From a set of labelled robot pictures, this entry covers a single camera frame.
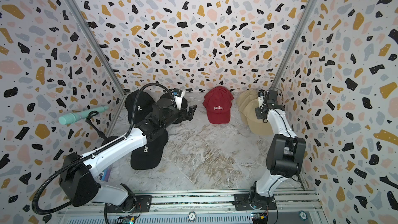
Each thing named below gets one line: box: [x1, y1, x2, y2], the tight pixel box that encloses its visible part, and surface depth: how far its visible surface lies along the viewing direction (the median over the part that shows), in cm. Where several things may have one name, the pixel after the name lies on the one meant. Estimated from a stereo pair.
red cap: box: [202, 86, 235, 124], surface depth 109 cm
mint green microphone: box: [58, 105, 109, 125], surface depth 66 cm
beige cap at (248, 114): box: [239, 98, 273, 136], surface depth 99 cm
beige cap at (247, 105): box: [238, 93, 261, 122], surface depth 100 cm
